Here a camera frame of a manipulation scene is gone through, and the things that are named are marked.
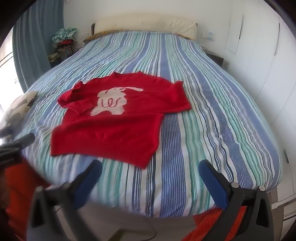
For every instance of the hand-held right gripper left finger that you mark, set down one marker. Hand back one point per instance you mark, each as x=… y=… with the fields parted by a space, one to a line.
x=89 y=179

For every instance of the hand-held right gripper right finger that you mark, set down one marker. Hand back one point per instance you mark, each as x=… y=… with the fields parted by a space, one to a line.
x=211 y=181

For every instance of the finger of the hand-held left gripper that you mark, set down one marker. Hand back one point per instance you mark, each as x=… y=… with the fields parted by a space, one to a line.
x=24 y=139

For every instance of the red sweater with white figure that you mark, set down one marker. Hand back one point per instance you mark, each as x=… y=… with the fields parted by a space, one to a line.
x=115 y=132

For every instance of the pile of clothes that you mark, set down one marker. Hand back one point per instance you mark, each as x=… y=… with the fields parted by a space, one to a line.
x=63 y=39

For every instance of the beige patterned cushion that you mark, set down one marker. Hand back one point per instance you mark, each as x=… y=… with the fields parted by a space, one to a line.
x=20 y=102

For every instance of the orange rug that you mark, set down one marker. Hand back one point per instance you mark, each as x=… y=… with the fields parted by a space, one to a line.
x=203 y=227

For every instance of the striped bed cover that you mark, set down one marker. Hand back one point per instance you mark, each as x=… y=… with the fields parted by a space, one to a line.
x=196 y=115

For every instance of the blue curtain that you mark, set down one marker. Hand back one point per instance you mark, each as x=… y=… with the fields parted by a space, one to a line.
x=32 y=46

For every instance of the white wardrobe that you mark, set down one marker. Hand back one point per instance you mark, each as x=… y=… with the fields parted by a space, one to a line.
x=266 y=81

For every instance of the dark nightstand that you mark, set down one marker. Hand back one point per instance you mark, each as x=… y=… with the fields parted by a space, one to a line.
x=216 y=59

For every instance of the yellow patterned pillow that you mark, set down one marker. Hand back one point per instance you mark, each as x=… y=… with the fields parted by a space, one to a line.
x=97 y=36

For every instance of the white wall socket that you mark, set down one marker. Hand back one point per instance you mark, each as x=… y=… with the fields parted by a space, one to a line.
x=208 y=35

